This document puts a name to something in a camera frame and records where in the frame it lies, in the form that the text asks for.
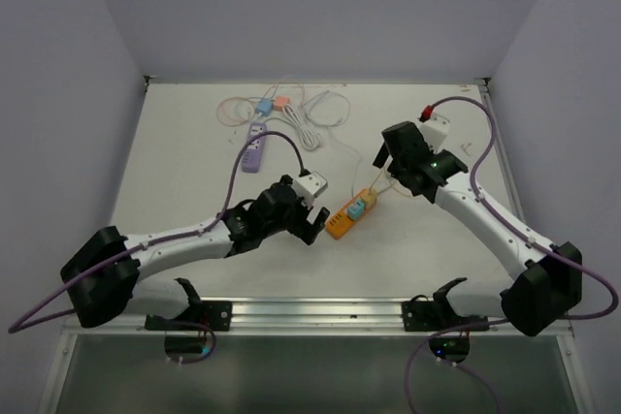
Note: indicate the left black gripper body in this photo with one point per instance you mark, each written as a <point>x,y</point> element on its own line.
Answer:
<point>294,221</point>

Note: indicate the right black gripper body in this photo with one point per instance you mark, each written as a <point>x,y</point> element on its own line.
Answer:
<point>397,172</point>

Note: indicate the orange power strip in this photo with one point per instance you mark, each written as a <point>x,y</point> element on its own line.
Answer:
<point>339,224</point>

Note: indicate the yellow usb charger plug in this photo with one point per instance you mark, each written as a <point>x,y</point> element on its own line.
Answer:
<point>368,198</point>

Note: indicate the teal usb charger plug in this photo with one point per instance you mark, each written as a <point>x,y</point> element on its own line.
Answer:
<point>355,209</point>

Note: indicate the purple power strip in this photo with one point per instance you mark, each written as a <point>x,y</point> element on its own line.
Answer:
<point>253,154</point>

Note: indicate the blue usb charger plug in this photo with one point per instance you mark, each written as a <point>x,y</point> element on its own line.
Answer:
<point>264,106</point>

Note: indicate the pink usb charger plug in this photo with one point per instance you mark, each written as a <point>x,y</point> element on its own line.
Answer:
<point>280,103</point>

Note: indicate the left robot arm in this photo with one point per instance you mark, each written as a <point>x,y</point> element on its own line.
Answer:
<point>114,274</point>

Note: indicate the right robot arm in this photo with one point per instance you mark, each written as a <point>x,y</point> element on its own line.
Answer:
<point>545,281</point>

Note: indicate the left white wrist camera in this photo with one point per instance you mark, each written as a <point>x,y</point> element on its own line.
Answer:
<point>309,187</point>

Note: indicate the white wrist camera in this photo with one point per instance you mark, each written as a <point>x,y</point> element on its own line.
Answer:
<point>434,128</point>
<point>309,187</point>

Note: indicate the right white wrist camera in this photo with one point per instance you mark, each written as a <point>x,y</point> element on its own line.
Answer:
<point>434,128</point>

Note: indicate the aluminium front rail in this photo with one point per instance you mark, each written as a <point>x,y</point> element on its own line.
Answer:
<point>304,316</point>

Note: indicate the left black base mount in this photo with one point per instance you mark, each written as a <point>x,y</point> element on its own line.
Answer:
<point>194,314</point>

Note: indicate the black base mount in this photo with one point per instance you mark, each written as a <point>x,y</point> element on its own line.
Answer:
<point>194,314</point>
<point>432,314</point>

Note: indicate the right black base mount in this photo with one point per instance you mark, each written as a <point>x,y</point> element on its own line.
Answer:
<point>432,314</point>

